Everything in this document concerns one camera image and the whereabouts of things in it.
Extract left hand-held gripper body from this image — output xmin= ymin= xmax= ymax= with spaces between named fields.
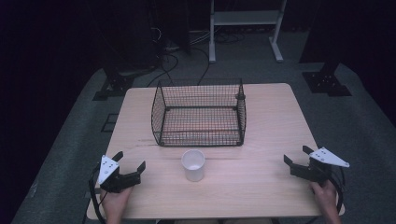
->
xmin=97 ymin=154 xmax=143 ymax=194

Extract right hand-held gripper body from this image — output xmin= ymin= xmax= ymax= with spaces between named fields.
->
xmin=290 ymin=147 xmax=350 ymax=186

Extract white plastic cup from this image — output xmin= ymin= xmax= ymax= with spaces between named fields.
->
xmin=181 ymin=148 xmax=206 ymax=183

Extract black wire mesh basket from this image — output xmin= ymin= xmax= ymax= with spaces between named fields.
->
xmin=150 ymin=77 xmax=248 ymax=148

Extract person's right hand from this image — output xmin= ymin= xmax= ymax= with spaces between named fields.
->
xmin=309 ymin=179 xmax=338 ymax=215

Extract person's left hand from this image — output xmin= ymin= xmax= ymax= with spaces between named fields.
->
xmin=99 ymin=186 xmax=134 ymax=217

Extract dark equipment cabinet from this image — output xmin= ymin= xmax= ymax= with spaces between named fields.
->
xmin=101 ymin=0 xmax=191 ymax=71

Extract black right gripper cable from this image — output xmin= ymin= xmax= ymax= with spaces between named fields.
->
xmin=329 ymin=166 xmax=347 ymax=217

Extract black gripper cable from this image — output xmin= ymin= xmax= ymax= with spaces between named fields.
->
xmin=329 ymin=166 xmax=347 ymax=217
xmin=88 ymin=166 xmax=108 ymax=224

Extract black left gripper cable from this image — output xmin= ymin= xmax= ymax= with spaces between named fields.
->
xmin=88 ymin=166 xmax=108 ymax=224

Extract black rectangular floor frame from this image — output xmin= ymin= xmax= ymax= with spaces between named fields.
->
xmin=100 ymin=113 xmax=120 ymax=133

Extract black stand with base plate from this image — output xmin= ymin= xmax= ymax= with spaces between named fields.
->
xmin=92 ymin=60 xmax=135 ymax=102
xmin=298 ymin=0 xmax=353 ymax=98

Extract black floor cables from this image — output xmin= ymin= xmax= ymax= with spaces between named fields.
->
xmin=146 ymin=26 xmax=247 ymax=89

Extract white metal table frame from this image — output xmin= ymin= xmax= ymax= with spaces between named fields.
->
xmin=208 ymin=0 xmax=288 ymax=64

